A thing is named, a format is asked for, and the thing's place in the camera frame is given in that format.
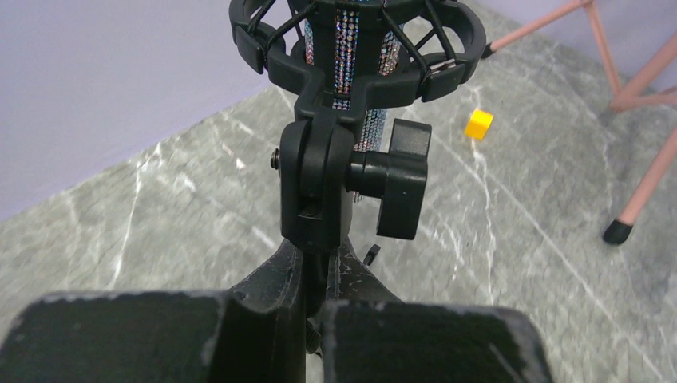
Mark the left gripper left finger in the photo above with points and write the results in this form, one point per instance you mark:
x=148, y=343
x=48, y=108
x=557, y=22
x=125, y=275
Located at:
x=252, y=332

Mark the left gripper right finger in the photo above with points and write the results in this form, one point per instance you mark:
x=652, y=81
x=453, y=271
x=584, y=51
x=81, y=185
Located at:
x=370, y=335

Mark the tripod stand with shock mount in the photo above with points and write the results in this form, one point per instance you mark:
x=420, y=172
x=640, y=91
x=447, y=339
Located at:
x=319, y=169

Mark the rhinestone glitter microphone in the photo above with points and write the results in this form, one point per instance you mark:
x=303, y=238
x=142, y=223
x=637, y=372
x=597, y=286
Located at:
x=344, y=68

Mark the pink music stand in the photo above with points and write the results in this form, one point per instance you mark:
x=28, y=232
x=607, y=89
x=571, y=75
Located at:
x=625, y=97

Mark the yellow cube far side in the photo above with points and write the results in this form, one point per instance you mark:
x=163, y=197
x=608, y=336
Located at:
x=478, y=124

